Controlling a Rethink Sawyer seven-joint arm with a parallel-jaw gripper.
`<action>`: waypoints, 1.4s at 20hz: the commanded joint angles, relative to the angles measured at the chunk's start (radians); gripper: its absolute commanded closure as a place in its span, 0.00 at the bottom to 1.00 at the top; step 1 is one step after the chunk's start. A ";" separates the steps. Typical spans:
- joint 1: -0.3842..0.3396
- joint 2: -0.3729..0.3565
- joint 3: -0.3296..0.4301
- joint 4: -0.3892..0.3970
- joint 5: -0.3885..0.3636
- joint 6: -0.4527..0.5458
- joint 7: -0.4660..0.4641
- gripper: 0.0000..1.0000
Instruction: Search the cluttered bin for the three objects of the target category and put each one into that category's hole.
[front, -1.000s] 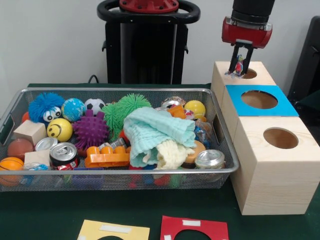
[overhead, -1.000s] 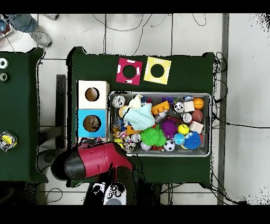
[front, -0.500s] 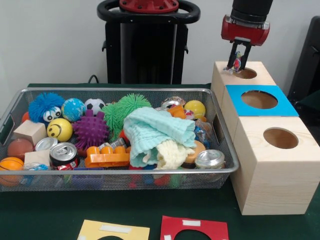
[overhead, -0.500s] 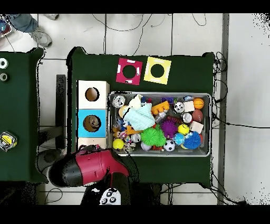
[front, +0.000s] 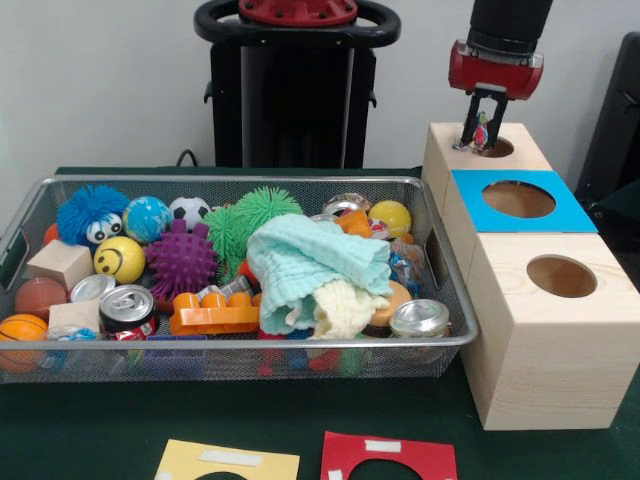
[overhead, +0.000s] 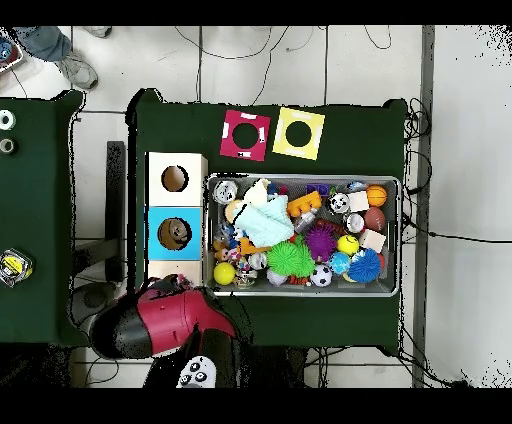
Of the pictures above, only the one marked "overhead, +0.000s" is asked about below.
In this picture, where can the mint green cloth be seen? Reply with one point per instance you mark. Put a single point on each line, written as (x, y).
(264, 224)

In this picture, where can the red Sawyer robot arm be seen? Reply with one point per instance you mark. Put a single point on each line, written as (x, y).
(172, 320)

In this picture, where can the wooden box with three holes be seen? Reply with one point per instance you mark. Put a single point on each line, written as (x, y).
(176, 196)

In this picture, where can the yellow card with round hole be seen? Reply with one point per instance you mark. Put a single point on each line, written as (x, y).
(282, 120)

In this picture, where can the red card with round hole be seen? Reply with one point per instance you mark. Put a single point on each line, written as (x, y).
(230, 120)

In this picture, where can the orange toy building brick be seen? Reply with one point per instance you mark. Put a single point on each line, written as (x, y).
(304, 204)

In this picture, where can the green fuzzy ball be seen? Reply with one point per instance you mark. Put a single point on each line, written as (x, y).
(290, 258)

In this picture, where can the plain yellow ball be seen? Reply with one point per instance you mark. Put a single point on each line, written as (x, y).
(224, 273)

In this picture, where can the purple spiky ball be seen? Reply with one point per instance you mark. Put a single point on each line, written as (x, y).
(320, 242)

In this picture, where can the yellow smiley face ball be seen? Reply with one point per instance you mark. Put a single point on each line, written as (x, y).
(348, 244)

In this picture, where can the brown ball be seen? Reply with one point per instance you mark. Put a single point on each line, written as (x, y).
(375, 219)

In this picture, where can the plain wooden block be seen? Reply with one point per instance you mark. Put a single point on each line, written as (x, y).
(372, 240)

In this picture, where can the orange basketball toy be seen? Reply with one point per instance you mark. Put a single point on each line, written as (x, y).
(376, 196)

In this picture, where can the yellow tape measure in package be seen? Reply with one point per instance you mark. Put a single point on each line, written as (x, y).
(14, 266)

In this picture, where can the grey tape roll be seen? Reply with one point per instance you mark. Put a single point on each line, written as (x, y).
(12, 147)

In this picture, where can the white tape roll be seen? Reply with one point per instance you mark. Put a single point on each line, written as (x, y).
(12, 120)

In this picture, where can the clear container with blue toy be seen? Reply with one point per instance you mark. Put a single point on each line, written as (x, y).
(6, 54)

